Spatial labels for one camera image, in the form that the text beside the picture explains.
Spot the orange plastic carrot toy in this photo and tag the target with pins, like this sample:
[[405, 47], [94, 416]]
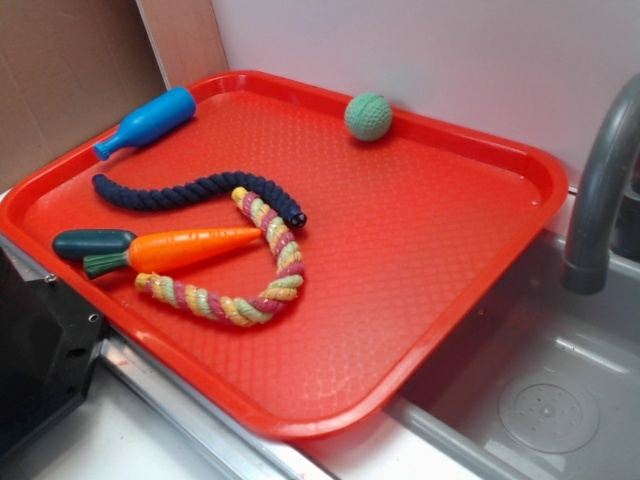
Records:
[[167, 251]]

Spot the dark green oblong toy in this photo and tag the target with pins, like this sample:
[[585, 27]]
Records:
[[76, 244]]

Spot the grey toy sink basin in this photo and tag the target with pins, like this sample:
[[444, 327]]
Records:
[[536, 382]]

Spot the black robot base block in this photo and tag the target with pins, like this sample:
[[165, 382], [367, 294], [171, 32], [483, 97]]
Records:
[[49, 342]]

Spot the brown cardboard panel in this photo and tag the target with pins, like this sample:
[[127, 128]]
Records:
[[72, 69]]

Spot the green textured rubber ball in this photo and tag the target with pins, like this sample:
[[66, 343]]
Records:
[[368, 117]]

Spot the red plastic tray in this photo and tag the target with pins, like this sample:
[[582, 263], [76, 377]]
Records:
[[404, 236]]

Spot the grey plastic faucet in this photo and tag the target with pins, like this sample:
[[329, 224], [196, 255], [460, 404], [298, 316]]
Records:
[[605, 215]]

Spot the blue plastic bottle toy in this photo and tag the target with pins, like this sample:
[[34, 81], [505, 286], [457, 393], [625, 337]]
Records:
[[149, 122]]

